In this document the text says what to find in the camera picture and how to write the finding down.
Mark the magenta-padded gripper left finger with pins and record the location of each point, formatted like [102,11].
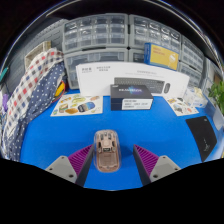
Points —
[61,166]

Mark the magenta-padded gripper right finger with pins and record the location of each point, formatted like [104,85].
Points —
[163,166]

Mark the transparent pink computer mouse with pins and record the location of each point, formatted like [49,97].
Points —
[107,153]

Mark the black mouse pad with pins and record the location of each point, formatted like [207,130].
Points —
[201,136]

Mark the cartoon sticker sheet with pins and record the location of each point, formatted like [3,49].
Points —
[181,106]

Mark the food sticker sheet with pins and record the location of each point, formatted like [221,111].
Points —
[76,105]

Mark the navy polka-dot cloth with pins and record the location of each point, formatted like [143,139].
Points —
[36,106]

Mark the small dark blue box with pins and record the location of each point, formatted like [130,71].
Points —
[130,91]

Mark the green leafy plant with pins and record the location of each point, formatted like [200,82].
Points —
[217,95]

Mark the red blue checkered cloth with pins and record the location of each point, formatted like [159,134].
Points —
[30,80]

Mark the white keyboard package box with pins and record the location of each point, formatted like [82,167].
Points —
[96,78]

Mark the yellow and blue box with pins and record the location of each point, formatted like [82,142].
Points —
[161,56]

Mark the grey large-drawer cabinet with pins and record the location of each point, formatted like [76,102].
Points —
[96,56]
[136,56]

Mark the beige woven basket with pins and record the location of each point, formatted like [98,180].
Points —
[35,53]

